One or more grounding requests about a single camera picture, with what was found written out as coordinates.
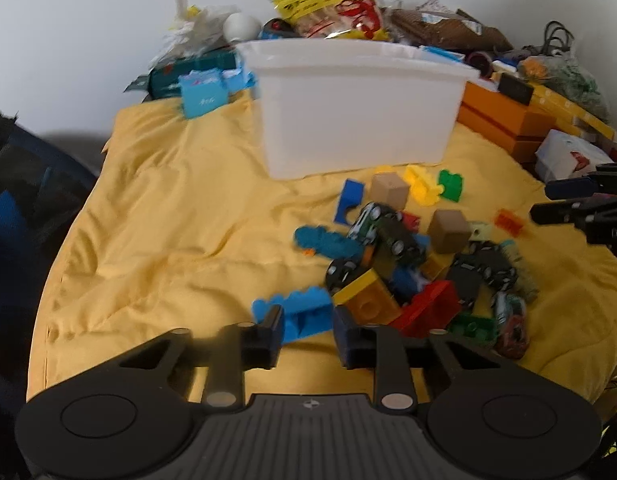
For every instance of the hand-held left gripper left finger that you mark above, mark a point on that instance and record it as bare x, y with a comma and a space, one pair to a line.
273, 332

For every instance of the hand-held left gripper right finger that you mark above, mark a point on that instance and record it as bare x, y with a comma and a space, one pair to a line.
344, 340

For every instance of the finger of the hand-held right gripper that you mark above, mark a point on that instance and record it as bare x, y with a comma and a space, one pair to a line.
571, 189
556, 213

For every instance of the light blue brick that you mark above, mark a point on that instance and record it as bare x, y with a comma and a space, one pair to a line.
303, 310

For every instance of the dark wooden cube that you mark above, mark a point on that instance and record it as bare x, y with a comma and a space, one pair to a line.
449, 231

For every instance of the white plastic bin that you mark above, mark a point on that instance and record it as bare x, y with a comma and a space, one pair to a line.
348, 110

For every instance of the white box with red print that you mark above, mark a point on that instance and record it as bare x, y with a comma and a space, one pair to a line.
568, 155

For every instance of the yellow orange brick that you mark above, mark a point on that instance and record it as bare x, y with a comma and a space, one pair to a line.
368, 300

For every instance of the small orange brick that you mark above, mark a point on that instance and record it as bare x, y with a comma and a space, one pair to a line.
509, 221

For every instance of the grey green toy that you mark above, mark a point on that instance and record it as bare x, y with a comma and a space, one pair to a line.
523, 272

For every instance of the black toy car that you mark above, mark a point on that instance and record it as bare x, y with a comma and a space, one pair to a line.
342, 272
481, 270

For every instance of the flat yellow box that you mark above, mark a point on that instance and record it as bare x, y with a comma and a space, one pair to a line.
573, 110

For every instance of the red brick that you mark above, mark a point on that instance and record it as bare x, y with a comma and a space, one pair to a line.
428, 307

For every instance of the teal toothed toy piece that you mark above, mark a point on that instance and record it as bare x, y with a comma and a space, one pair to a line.
326, 242

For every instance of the green mesh bag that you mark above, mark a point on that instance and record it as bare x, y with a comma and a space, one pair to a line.
573, 82

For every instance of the orange box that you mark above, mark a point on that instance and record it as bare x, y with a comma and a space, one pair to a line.
498, 110

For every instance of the dark green toy car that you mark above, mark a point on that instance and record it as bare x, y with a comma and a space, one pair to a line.
401, 242

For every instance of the small black box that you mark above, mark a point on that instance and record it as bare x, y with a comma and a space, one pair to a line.
514, 88

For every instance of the green and white toy car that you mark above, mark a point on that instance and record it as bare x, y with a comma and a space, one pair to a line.
368, 222

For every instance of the red and teal toy car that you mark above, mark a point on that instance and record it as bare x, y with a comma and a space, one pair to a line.
511, 325

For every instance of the flat green brick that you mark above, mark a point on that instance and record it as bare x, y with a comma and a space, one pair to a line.
471, 327

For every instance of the red face block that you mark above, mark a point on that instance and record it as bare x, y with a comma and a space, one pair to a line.
411, 221

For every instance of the large yellow brick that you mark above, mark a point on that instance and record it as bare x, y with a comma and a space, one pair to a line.
422, 185

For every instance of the white and blue carton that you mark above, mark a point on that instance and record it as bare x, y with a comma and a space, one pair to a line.
504, 66

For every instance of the blue arch block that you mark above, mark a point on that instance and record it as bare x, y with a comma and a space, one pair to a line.
351, 195

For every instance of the yellow blanket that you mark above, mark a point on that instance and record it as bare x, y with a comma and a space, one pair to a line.
188, 210

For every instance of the dark tape roll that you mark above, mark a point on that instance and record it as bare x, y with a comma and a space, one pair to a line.
479, 64

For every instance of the light wooden cube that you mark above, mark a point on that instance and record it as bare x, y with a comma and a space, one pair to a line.
389, 191

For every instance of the light blue packet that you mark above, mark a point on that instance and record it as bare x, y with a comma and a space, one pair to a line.
441, 54
241, 82

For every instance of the brown padded bag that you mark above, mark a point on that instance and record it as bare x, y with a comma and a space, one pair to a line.
448, 30

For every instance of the light blue carton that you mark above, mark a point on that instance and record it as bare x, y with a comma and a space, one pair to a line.
203, 92

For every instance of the teal box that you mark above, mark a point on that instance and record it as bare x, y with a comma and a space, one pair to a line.
188, 72

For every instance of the dark blue fabric chair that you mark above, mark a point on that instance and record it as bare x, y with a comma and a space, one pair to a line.
23, 210

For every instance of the yellow snack bag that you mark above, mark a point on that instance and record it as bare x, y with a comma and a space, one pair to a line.
333, 5

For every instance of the black and red toy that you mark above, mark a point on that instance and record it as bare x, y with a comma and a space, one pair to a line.
278, 29

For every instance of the white round bulb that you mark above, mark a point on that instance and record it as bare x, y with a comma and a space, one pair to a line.
241, 27

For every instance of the clear plastic bag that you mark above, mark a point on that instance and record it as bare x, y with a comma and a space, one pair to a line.
198, 25

